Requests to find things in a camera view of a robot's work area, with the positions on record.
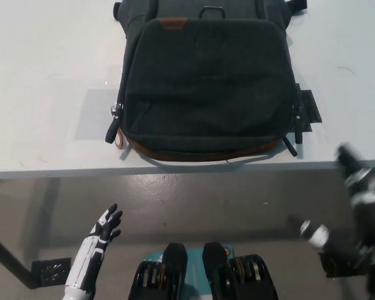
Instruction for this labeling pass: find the dark grey backpack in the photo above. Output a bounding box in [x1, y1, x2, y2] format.
[104, 0, 309, 165]

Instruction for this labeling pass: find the black tape patch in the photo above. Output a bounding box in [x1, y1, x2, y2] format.
[294, 82, 324, 134]

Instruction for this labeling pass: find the black table leg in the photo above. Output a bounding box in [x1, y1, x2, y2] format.
[0, 229, 36, 289]

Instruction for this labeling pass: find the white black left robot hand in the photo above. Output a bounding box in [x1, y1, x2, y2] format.
[65, 202, 124, 287]

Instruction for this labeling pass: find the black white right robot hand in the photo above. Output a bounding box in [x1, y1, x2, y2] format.
[286, 142, 375, 278]

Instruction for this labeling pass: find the black table foot plate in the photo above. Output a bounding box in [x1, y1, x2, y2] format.
[31, 257, 73, 288]
[319, 249, 363, 279]

